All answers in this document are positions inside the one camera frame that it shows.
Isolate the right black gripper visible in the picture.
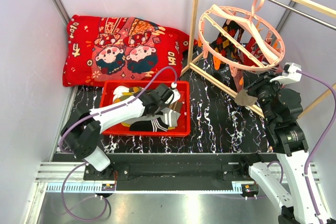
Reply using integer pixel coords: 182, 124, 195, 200
242, 69, 284, 124

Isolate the pink round clip hanger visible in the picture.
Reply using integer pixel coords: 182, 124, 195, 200
198, 0, 285, 91

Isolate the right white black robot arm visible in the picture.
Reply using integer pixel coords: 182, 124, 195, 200
238, 72, 335, 223

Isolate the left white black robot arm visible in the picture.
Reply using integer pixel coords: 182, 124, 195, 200
59, 83, 181, 180

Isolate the olive green sock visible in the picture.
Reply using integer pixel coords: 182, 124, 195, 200
112, 87, 142, 104

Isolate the black white striped sock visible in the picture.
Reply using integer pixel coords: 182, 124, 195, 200
129, 119, 169, 132

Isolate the red plastic basket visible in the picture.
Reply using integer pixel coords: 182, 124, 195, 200
100, 80, 191, 137

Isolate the red patterned sock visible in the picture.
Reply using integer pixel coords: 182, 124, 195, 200
243, 37, 265, 66

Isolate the black argyle sock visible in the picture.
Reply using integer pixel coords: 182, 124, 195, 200
211, 19, 245, 60

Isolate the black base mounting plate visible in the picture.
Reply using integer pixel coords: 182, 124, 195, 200
51, 152, 289, 182

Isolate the red cartoon print pillow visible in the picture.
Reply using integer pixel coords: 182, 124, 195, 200
62, 15, 190, 87

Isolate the metal hanging rod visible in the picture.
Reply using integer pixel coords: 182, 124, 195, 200
204, 0, 336, 31

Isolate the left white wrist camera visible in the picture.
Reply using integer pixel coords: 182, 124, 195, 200
167, 88, 181, 104

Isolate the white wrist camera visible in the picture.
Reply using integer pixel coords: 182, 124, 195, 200
167, 88, 181, 104
270, 62, 302, 85

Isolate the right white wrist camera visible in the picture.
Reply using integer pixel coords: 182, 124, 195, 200
270, 62, 302, 85

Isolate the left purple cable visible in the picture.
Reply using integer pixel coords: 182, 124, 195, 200
58, 66, 179, 221

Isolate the wooden drying rack frame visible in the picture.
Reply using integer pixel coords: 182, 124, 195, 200
180, 0, 336, 154

